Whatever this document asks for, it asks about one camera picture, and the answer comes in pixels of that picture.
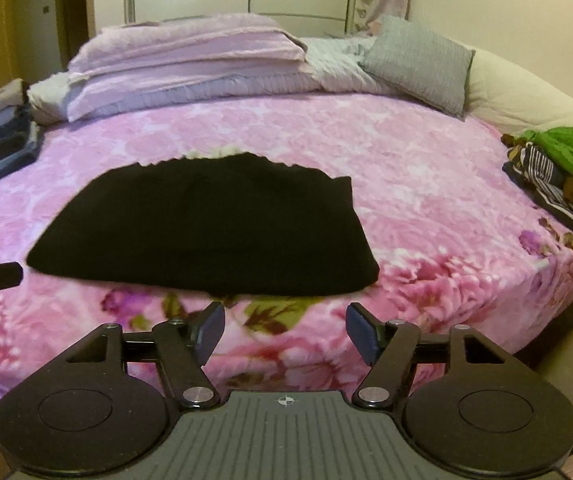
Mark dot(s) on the dark striped garment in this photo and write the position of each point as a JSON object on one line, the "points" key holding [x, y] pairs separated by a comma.
{"points": [[541, 175]]}

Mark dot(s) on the dark door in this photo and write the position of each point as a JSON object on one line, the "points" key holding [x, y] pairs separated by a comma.
{"points": [[72, 10]]}

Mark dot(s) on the pink floral blanket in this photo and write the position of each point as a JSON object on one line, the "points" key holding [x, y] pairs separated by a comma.
{"points": [[416, 170]]}

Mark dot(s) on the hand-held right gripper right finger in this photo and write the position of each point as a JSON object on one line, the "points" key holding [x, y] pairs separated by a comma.
{"points": [[360, 334]]}

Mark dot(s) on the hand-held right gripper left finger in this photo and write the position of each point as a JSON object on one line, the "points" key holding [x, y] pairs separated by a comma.
{"points": [[211, 334]]}

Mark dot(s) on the cream bed frame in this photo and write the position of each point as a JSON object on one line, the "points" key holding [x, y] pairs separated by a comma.
{"points": [[511, 90]]}

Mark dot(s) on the folded lilac blanket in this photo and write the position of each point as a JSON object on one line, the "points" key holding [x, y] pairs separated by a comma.
{"points": [[186, 42]]}

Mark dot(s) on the grey pillow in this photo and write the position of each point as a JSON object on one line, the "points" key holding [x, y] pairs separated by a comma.
{"points": [[416, 65]]}

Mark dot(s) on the black garment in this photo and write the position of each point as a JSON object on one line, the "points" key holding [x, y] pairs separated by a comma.
{"points": [[206, 225]]}

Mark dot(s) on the pale lilac folded quilt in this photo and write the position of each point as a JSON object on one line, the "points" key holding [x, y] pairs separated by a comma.
{"points": [[191, 92]]}

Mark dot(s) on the brown patterned garment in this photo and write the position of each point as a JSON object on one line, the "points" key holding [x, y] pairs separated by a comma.
{"points": [[513, 152]]}

